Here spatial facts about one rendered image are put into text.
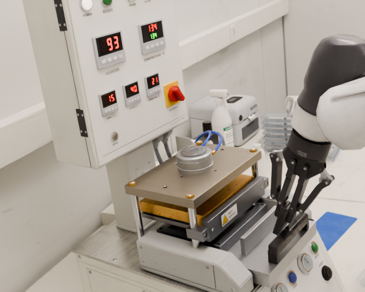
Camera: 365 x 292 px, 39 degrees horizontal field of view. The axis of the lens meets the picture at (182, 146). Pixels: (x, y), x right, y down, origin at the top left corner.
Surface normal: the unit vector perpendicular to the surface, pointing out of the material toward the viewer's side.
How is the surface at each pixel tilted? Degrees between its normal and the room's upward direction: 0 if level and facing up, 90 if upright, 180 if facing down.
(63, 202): 90
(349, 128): 92
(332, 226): 0
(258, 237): 90
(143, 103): 90
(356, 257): 0
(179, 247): 0
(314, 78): 81
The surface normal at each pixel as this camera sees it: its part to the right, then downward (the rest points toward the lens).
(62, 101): -0.59, 0.34
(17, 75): 0.89, 0.05
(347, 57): -0.03, 0.34
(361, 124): -0.39, 0.39
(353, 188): -0.12, -0.93
